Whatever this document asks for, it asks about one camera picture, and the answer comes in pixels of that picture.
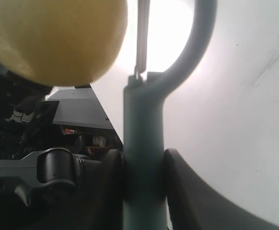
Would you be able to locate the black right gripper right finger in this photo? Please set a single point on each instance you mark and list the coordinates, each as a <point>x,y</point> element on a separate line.
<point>194,205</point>

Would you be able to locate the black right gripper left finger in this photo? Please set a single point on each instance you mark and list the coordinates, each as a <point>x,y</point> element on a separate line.
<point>98,205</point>

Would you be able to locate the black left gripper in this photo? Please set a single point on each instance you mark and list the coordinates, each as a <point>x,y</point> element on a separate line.
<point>24,115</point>

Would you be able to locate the teal handled peeler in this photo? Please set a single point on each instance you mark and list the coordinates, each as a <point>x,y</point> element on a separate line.
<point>144,206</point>

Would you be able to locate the yellow lemon with sticker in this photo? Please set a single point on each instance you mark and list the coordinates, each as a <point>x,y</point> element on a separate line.
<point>61,42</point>

